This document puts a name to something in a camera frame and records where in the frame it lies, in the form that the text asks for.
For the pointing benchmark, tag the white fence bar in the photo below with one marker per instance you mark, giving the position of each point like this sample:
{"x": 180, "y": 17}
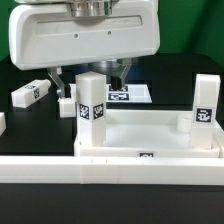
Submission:
{"x": 2, "y": 123}
{"x": 95, "y": 170}

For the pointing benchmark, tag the white fence left bar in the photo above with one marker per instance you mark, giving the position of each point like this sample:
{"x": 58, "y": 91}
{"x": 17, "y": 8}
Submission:
{"x": 2, "y": 123}

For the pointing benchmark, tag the white fiducial marker sheet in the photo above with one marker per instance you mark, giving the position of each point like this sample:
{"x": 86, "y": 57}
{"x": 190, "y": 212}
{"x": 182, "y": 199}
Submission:
{"x": 131, "y": 93}

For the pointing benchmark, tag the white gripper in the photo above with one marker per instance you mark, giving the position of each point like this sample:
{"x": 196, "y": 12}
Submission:
{"x": 54, "y": 33}

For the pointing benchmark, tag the white desk tabletop tray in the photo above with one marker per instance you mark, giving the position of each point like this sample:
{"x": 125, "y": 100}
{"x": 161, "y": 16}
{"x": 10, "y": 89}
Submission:
{"x": 151, "y": 133}

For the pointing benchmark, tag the white fence front bar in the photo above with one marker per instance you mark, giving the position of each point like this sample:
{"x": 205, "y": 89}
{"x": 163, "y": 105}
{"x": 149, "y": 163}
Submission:
{"x": 95, "y": 170}

